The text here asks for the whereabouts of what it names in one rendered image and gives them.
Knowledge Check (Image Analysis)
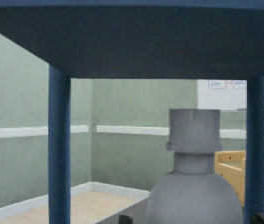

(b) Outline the small wooden crate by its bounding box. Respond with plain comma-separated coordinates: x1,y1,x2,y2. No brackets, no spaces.
215,151,245,207

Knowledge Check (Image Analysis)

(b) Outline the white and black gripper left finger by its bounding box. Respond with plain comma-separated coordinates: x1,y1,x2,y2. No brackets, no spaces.
118,215,133,224

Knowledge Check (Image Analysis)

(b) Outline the grey bottle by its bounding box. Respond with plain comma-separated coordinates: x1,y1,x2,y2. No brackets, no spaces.
145,109,243,224

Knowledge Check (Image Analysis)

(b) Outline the blue shelving unit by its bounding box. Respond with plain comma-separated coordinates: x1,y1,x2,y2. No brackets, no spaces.
0,0,264,224

